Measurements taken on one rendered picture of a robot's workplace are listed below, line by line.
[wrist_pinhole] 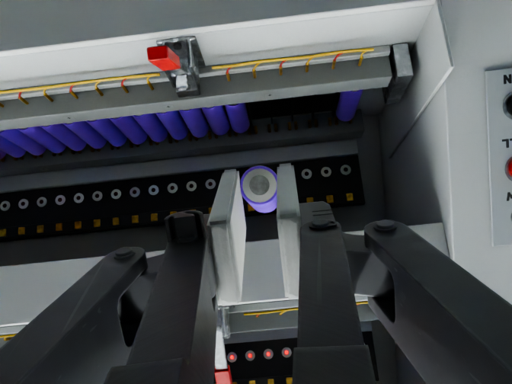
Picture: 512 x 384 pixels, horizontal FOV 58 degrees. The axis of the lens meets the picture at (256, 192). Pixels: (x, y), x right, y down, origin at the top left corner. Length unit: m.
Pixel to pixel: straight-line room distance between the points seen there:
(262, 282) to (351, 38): 0.19
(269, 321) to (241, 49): 0.23
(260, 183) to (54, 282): 0.23
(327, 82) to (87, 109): 0.19
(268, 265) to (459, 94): 0.18
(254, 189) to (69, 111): 0.23
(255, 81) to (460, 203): 0.18
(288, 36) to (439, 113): 0.12
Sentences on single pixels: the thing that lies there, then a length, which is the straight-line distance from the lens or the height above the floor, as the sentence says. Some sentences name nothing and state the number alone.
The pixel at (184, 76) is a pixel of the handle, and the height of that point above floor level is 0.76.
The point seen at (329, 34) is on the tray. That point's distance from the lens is 0.36.
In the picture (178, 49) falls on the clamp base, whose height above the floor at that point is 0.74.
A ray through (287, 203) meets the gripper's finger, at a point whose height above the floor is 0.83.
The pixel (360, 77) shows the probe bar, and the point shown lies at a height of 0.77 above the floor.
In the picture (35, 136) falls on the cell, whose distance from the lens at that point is 0.46.
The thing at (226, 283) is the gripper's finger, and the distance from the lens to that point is 0.15.
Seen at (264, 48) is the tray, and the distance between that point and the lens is 0.36.
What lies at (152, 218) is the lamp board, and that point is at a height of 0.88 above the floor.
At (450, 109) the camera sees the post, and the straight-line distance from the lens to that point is 0.35.
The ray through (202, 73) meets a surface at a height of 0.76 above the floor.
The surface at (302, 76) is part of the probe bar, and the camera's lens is 0.37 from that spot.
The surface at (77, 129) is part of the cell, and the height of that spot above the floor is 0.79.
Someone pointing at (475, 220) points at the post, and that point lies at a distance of 0.36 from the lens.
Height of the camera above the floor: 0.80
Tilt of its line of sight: 8 degrees up
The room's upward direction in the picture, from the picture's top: 174 degrees clockwise
